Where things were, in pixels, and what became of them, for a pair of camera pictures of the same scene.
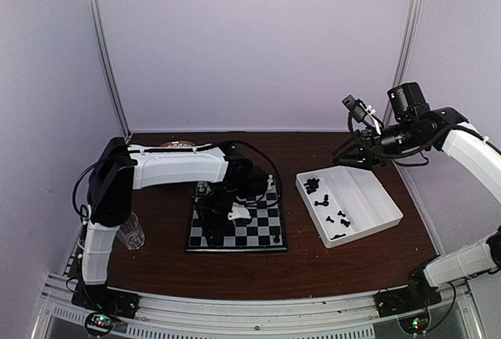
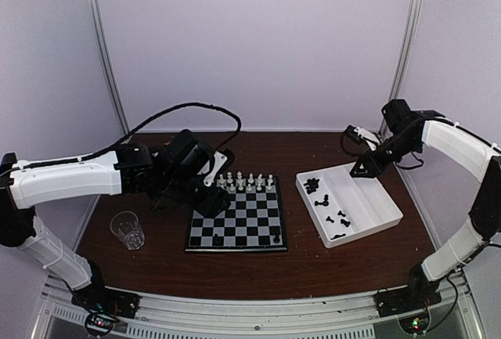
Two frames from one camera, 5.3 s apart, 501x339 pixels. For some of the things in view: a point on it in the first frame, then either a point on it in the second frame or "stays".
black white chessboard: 258,222 stays
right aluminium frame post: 409,29 stays
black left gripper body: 212,208 to 179,187
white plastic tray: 344,204 stays
